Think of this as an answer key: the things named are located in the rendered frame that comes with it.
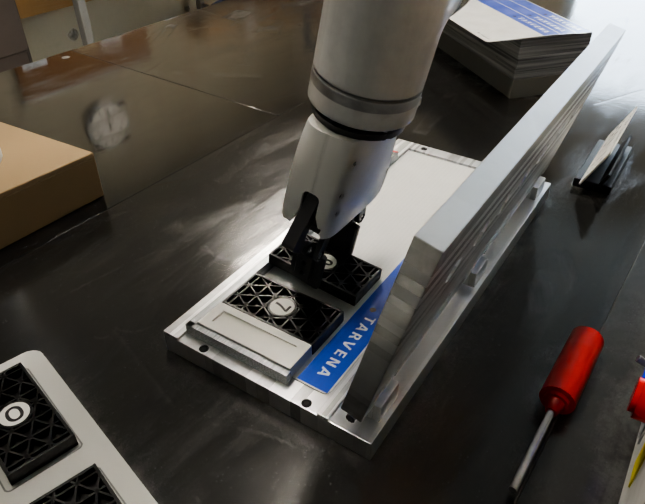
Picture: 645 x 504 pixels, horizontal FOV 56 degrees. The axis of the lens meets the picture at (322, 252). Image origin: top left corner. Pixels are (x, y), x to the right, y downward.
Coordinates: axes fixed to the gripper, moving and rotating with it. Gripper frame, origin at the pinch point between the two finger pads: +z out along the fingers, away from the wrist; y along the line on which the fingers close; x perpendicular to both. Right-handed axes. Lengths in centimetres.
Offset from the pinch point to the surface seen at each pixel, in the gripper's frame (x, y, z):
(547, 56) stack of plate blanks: 2, -61, -2
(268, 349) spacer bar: 2.6, 11.9, 1.1
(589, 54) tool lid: 11.7, -19.4, -18.8
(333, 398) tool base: 9.3, 12.5, 0.7
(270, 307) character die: -0.3, 7.8, 1.7
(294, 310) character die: 1.6, 6.9, 1.4
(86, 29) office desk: -196, -132, 91
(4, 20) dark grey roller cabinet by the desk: -223, -111, 92
